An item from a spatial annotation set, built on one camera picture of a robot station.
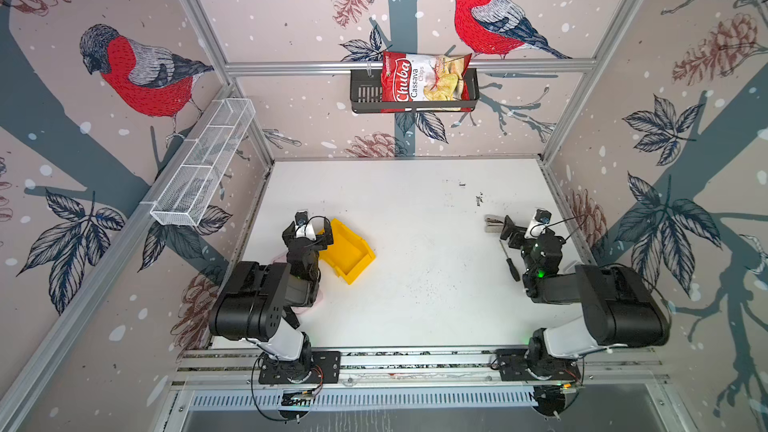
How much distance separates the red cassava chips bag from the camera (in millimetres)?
873

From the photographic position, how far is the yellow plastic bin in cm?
88

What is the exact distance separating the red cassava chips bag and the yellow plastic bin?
0.44 metres
